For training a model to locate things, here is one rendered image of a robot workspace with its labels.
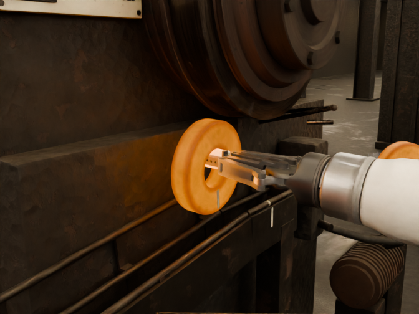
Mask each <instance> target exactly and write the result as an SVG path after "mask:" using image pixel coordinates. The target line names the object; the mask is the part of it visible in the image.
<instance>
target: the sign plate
mask: <svg viewBox="0 0 419 314"><path fill-rule="evenodd" d="M0 11H7V12H28V13H39V14H60V15H71V16H91V17H112V18H122V19H141V18H142V2H141V0H0Z"/></svg>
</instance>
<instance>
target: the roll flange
mask: <svg viewBox="0 0 419 314"><path fill-rule="evenodd" d="M141 2H142V18H141V22H142V26H143V30H144V33H145V37H146V39H147V42H148V45H149V47H150V50H151V52H152V54H153V56H154V58H155V60H156V61H157V63H158V65H159V66H160V68H161V69H162V71H163V72H164V73H165V75H166V76H167V77H168V78H169V79H170V80H171V81H172V82H173V83H174V84H175V85H176V86H177V87H179V88H180V89H182V90H183V91H185V92H187V93H190V94H192V95H194V96H195V97H196V98H197V99H198V100H199V101H200V102H201V103H202V104H203V105H204V106H206V107H207V108H209V109H210V110H211V111H213V112H215V113H217V114H220V115H224V116H227V117H243V116H245V115H243V114H242V113H240V112H231V111H228V110H225V109H222V108H220V107H219V106H217V105H215V104H214V103H213V102H211V101H210V100H209V99H208V98H207V97H206V96H205V95H204V94H203V93H202V92H201V90H200V89H199V88H198V87H197V85H196V84H195V82H194V81H193V79H192V78H191V75H190V74H189V72H188V70H187V68H186V65H185V63H184V61H183V59H182V56H181V54H180V50H179V48H178V44H177V42H176V38H175V33H174V30H173V25H172V21H171V15H170V7H169V1H168V0H141Z"/></svg>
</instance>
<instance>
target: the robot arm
mask: <svg viewBox="0 0 419 314"><path fill-rule="evenodd" d="M205 166H206V167H209V168H214V169H218V174H219V175H221V176H224V177H226V178H229V179H232V180H235V181H238V182H240V183H243V184H247V185H248V186H252V187H253V188H254V189H256V190H257V191H265V185H268V186H273V187H274V188H275V189H280V190H287V189H291V191H292V192H293V193H294V197H295V199H296V201H297V202H298V203H299V204H303V205H306V206H310V207H315V208H318V209H322V211H323V213H324V214H325V215H326V216H328V217H334V218H337V219H340V220H344V221H349V222H353V223H354V224H357V225H363V226H367V227H370V228H372V229H375V230H376V231H378V232H379V233H381V234H383V235H385V236H387V237H390V238H392V239H394V240H397V241H399V242H403V243H405V244H408V245H412V246H415V247H419V159H406V158H399V159H377V158H374V157H371V156H369V157H366V156H360V155H353V154H349V153H343V152H340V153H337V154H335V155H333V156H331V155H324V154H320V153H314V152H309V153H306V154H305V155H304V156H303V157H301V156H285V155H275V154H270V153H261V152H255V151H246V150H241V152H240V153H239V152H237V151H234V152H231V154H230V151H228V150H222V149H218V148H217V149H215V150H213V151H212V152H211V153H210V155H209V156H208V159H207V160H206V164H205Z"/></svg>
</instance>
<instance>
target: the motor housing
mask: <svg viewBox="0 0 419 314"><path fill-rule="evenodd" d="M403 265H404V257H403V253H402V251H401V250H400V248H399V247H397V248H394V249H388V250H386V249H385V248H384V245H383V244H368V243H364V242H361V241H358V242H357V243H355V244H354V245H353V246H352V247H351V248H350V249H349V250H348V251H347V252H346V253H345V254H344V255H342V256H341V257H340V258H339V259H338V260H336V261H335V263H334V264H333V266H332V268H331V271H330V276H329V281H330V286H331V289H332V291H333V292H334V294H335V296H336V297H337V299H336V301H335V314H384V312H385V299H384V298H382V297H383V296H384V294H385V293H386V291H387V290H388V289H389V288H390V286H391V285H392V283H393V282H394V281H395V280H396V278H397V277H398V276H399V275H400V273H401V271H402V269H403Z"/></svg>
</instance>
